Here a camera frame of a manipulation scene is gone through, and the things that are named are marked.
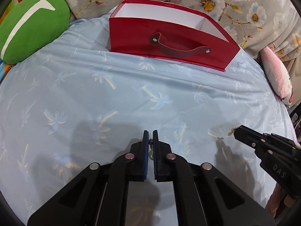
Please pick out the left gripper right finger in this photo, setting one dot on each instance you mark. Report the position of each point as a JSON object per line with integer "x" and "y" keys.
{"x": 161, "y": 163}

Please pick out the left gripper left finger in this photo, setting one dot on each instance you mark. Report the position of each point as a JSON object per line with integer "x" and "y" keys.
{"x": 139, "y": 164}

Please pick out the small gold pearl earring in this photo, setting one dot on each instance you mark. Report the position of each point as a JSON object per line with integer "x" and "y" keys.
{"x": 231, "y": 132}

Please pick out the person right hand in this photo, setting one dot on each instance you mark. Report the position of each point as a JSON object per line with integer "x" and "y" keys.
{"x": 275, "y": 199}

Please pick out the light blue palm bedsheet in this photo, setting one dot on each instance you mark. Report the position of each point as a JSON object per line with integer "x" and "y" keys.
{"x": 73, "y": 103}

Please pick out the pink flamingo pillow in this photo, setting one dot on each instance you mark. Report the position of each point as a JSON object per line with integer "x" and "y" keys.
{"x": 277, "y": 75}

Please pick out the red gift box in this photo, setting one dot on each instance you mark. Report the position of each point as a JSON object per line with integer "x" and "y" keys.
{"x": 168, "y": 31}

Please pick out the grey floral blanket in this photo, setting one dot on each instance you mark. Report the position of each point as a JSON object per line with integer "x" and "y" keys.
{"x": 253, "y": 24}

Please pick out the green plush pillow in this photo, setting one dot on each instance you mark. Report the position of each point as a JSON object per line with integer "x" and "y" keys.
{"x": 31, "y": 25}

